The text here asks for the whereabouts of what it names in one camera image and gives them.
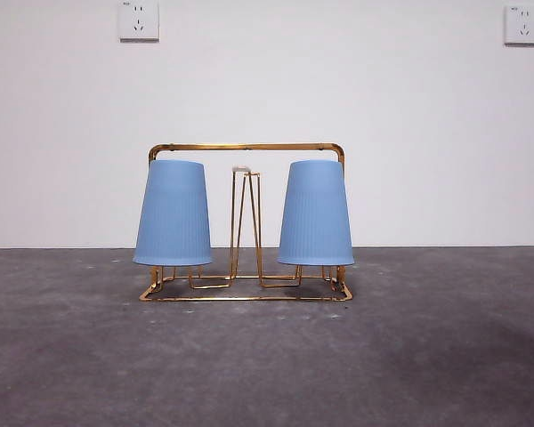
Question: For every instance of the blue ribbed plastic cup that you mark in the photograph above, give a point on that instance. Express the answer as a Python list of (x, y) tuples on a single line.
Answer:
[(316, 213), (172, 213)]

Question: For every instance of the white wall power socket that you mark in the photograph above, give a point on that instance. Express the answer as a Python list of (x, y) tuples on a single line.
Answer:
[(523, 24), (139, 20)]

